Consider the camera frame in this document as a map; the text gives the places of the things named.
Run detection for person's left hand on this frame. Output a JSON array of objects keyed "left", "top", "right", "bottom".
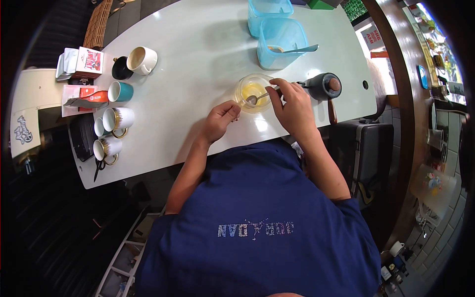
[{"left": 201, "top": 100, "right": 242, "bottom": 145}]

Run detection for person's right hand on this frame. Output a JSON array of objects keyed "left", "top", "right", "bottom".
[{"left": 265, "top": 77, "right": 320, "bottom": 141}]

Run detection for person's right index finger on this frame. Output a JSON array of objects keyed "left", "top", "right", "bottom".
[{"left": 269, "top": 77, "right": 297, "bottom": 92}]

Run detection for person's right fingers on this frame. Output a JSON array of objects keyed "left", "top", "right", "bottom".
[{"left": 289, "top": 82, "right": 310, "bottom": 101}]

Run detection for person's right thumb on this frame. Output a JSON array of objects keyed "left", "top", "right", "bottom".
[{"left": 265, "top": 88, "right": 284, "bottom": 114}]

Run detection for person's left thumb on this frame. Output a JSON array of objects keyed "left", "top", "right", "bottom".
[{"left": 218, "top": 100, "right": 242, "bottom": 113}]

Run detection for metal spoon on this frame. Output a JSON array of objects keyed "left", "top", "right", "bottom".
[{"left": 246, "top": 86, "right": 281, "bottom": 106}]

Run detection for glass cup with yellow liquid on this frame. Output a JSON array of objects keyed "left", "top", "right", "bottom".
[{"left": 234, "top": 73, "right": 277, "bottom": 114}]

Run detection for blue plastic spoon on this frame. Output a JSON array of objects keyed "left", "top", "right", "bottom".
[{"left": 268, "top": 44, "right": 320, "bottom": 54}]

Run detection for blue plastic container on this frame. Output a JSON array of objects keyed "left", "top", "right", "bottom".
[
  {"left": 257, "top": 17, "right": 309, "bottom": 71},
  {"left": 247, "top": 0, "right": 294, "bottom": 39}
]

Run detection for green box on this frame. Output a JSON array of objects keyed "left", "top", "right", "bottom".
[{"left": 307, "top": 0, "right": 336, "bottom": 10}]

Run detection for black and grey case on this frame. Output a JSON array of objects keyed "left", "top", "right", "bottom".
[{"left": 327, "top": 120, "right": 395, "bottom": 210}]

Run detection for person's body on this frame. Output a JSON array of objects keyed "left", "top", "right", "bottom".
[{"left": 134, "top": 137, "right": 382, "bottom": 297}]

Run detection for plain white mug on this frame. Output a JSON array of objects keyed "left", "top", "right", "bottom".
[{"left": 126, "top": 46, "right": 159, "bottom": 76}]

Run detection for brown wooden counter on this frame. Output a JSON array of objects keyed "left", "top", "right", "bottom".
[{"left": 362, "top": 0, "right": 438, "bottom": 253}]

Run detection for teal cup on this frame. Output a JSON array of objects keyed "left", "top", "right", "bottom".
[{"left": 108, "top": 81, "right": 134, "bottom": 102}]

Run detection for small white cup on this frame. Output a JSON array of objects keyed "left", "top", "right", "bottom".
[{"left": 94, "top": 117, "right": 111, "bottom": 138}]

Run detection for black scissors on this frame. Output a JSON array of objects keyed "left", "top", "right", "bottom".
[{"left": 93, "top": 159, "right": 107, "bottom": 183}]

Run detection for orange and white packet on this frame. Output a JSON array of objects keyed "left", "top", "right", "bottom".
[{"left": 61, "top": 85, "right": 109, "bottom": 118}]

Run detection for white box with red print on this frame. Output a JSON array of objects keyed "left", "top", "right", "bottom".
[{"left": 71, "top": 46, "right": 105, "bottom": 80}]

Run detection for black flat device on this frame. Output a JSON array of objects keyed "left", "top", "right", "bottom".
[{"left": 69, "top": 114, "right": 98, "bottom": 163}]

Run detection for wicker chair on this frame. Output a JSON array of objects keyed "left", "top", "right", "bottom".
[{"left": 82, "top": 0, "right": 114, "bottom": 51}]

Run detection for white folded packets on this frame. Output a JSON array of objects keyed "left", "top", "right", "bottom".
[{"left": 55, "top": 48, "right": 80, "bottom": 82}]

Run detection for black teapot with wooden handle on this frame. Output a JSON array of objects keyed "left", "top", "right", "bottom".
[{"left": 297, "top": 72, "right": 343, "bottom": 125}]

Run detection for white mug with gold handle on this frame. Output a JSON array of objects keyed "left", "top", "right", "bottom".
[
  {"left": 93, "top": 135, "right": 123, "bottom": 166},
  {"left": 102, "top": 107, "right": 136, "bottom": 139}
]

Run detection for white wire shelf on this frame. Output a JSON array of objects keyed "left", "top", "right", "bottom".
[{"left": 95, "top": 206, "right": 166, "bottom": 297}]

